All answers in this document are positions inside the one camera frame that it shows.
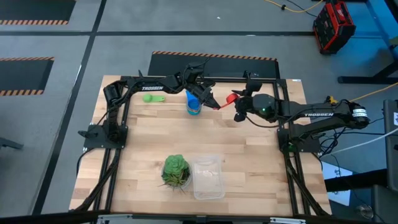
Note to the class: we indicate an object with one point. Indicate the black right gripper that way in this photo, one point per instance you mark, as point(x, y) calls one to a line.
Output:
point(258, 105)

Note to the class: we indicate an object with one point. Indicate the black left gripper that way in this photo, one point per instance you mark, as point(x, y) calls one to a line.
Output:
point(202, 88)

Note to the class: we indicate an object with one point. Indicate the red measuring cup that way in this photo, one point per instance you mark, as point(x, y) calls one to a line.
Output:
point(231, 99)

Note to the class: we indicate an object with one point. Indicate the light blue measuring cup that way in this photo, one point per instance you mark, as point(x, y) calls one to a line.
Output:
point(192, 101)

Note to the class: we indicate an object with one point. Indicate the teal measuring cup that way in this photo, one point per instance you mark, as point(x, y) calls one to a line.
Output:
point(194, 113)

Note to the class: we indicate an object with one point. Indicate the green measuring cup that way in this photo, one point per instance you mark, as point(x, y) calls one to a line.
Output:
point(152, 98)

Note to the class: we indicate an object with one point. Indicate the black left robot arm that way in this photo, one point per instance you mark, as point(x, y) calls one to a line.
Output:
point(152, 88)

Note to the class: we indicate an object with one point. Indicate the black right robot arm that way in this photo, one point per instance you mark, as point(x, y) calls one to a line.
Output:
point(317, 114)

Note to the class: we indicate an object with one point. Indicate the clear plastic basket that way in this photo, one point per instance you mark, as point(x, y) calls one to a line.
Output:
point(208, 180)

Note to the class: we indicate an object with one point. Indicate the black hazard-striped floor mat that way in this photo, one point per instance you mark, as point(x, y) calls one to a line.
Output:
point(21, 76)
point(264, 68)
point(34, 11)

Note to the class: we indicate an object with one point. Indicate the green succulent plant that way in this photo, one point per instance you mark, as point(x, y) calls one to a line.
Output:
point(174, 166)

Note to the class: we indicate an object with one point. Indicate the white triangle-patterned plant pot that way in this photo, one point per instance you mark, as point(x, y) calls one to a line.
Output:
point(188, 183)

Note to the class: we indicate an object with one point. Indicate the red black tool box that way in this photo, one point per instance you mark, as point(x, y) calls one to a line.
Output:
point(334, 26)

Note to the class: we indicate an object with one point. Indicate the white paper sheet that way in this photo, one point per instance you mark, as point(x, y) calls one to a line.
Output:
point(334, 174)

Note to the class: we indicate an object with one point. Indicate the black bar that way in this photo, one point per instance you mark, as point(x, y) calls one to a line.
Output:
point(354, 182)

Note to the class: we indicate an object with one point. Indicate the dark grey cabinet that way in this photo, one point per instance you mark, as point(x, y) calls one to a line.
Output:
point(392, 140)

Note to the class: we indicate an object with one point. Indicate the grey round caster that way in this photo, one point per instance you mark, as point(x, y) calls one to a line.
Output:
point(363, 211)

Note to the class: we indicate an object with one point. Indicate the dark grey box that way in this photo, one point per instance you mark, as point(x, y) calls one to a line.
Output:
point(385, 205)

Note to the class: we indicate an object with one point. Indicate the grey desk foot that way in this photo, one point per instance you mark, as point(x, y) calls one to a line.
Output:
point(11, 143)

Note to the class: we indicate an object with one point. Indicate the black aluminium table frame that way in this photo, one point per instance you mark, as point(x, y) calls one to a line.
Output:
point(224, 80)

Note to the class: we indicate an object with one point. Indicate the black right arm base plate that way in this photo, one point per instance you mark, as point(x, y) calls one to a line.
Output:
point(281, 137)

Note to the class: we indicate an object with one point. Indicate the silver black edge rail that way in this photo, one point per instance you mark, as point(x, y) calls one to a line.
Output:
point(199, 219)

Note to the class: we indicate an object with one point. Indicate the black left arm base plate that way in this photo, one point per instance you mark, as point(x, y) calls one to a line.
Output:
point(93, 143)

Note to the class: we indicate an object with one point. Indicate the blue black desk frame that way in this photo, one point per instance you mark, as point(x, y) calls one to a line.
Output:
point(381, 18)

